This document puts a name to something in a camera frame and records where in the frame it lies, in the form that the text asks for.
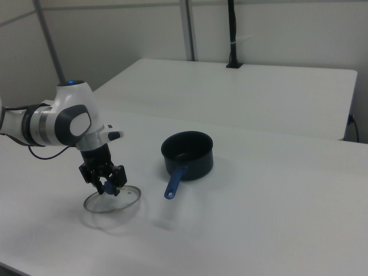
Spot black cable with blue plug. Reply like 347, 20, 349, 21
346, 114, 361, 143

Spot black camera pole with clamp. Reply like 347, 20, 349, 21
225, 0, 244, 70

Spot glass lid with blue knob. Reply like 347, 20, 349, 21
83, 183, 143, 214

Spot dark blue saucepan, blue handle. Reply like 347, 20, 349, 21
160, 131, 215, 200

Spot grey partition frame post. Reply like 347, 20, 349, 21
30, 0, 66, 85
179, 0, 200, 62

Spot black cable on robot arm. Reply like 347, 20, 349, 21
0, 132, 71, 160

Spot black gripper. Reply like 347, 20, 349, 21
78, 143, 128, 197

